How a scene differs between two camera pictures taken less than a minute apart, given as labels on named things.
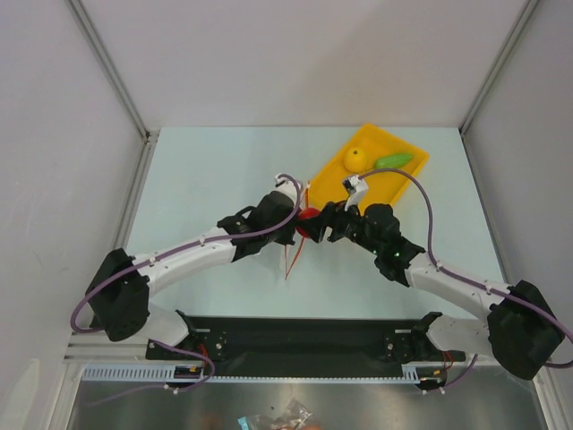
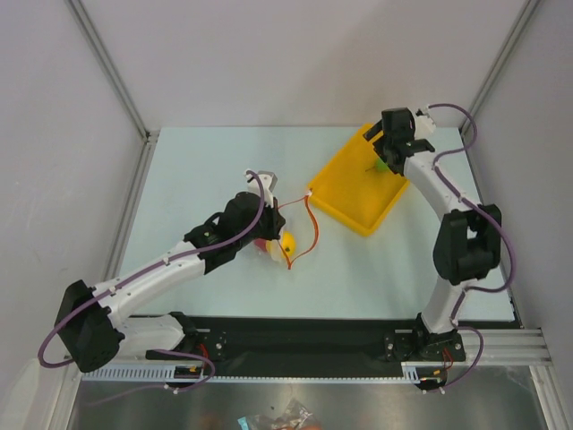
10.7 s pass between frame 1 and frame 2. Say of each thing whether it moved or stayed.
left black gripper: moved
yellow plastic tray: stayed
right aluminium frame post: stayed
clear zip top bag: moved
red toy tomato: moved
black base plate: stayed
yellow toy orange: moved
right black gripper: moved
